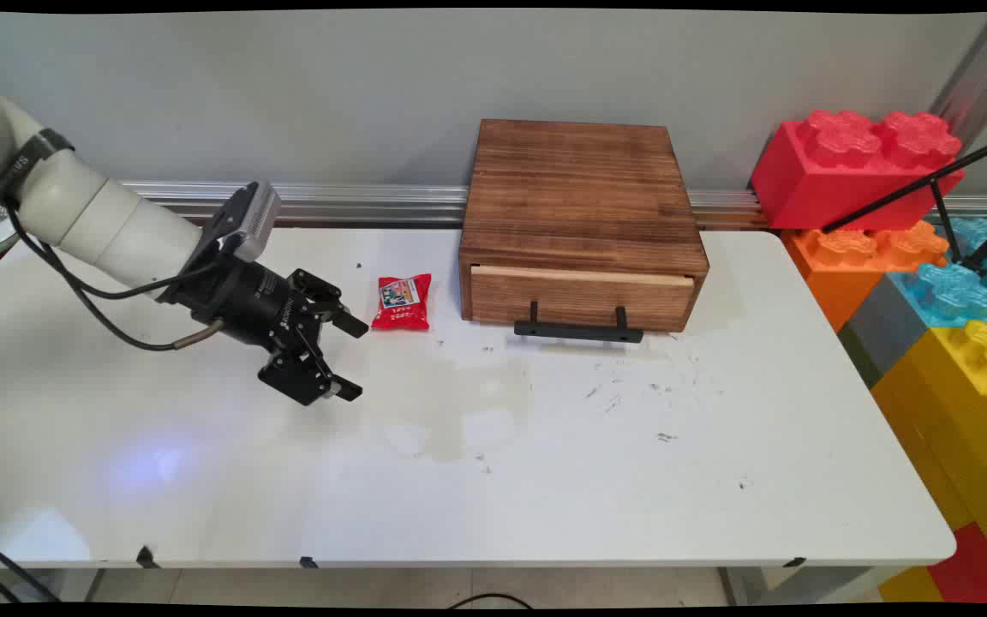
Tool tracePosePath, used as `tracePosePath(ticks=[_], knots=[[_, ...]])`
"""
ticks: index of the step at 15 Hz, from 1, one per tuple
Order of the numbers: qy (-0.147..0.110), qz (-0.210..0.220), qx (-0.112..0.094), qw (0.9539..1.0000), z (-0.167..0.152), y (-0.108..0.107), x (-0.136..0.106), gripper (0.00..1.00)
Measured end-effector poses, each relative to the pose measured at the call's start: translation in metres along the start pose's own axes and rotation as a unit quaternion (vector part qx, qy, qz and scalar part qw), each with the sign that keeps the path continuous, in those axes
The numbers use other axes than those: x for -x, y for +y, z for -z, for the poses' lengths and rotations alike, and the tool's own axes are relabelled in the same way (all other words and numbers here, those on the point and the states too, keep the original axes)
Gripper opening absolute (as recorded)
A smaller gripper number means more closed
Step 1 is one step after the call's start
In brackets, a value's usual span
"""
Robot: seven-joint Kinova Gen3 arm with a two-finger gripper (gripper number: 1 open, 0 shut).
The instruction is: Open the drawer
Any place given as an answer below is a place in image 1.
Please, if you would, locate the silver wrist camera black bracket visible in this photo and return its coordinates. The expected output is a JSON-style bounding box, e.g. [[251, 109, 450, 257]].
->
[[199, 180, 283, 263]]

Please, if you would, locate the wooden drawer with black handle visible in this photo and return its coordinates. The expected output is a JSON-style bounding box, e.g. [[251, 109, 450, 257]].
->
[[470, 264, 697, 345]]

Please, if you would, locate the white table leg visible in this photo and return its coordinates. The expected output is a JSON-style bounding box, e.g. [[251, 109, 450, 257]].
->
[[719, 566, 882, 606]]

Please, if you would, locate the dark wooden drawer cabinet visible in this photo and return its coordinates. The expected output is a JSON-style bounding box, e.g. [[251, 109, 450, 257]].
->
[[458, 118, 710, 333]]

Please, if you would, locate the big grey toy brick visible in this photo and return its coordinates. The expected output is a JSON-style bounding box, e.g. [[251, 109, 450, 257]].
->
[[838, 273, 931, 389]]

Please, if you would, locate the red snack packet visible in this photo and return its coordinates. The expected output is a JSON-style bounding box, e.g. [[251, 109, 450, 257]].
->
[[371, 273, 433, 332]]

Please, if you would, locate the black tripod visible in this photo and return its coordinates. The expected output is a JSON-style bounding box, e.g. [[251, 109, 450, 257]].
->
[[821, 130, 987, 278]]

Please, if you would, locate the slanted aluminium post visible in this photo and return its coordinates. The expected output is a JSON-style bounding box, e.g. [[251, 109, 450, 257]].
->
[[929, 12, 987, 131]]

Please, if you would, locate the black velcro strap with text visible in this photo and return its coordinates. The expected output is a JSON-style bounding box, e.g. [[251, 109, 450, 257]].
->
[[0, 129, 76, 208]]

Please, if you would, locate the red toy brick low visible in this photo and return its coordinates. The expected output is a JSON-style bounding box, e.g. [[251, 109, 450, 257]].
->
[[926, 523, 987, 605]]

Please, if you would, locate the big orange toy brick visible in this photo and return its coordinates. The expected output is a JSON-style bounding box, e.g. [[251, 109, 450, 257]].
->
[[781, 219, 950, 333]]

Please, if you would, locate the black floor cable loop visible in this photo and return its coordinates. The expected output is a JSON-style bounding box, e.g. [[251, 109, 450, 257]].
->
[[446, 592, 535, 610]]

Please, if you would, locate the horizontal aluminium rail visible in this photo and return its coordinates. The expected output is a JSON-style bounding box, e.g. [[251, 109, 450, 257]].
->
[[117, 180, 987, 231]]

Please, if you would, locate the big yellow toy brick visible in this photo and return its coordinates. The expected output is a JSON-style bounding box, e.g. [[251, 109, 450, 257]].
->
[[870, 319, 987, 592]]

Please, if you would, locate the translucent blue toy brick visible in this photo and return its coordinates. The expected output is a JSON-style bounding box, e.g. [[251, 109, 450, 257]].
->
[[942, 216, 987, 277], [888, 261, 987, 329]]

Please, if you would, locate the big red toy brick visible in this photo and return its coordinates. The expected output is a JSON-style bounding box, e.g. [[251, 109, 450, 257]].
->
[[751, 109, 966, 231]]

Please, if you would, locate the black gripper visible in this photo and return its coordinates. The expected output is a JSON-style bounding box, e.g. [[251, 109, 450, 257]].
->
[[158, 244, 371, 407]]

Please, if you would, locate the black cable with metal plug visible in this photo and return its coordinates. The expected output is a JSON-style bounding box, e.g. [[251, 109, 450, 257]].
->
[[3, 201, 226, 353]]

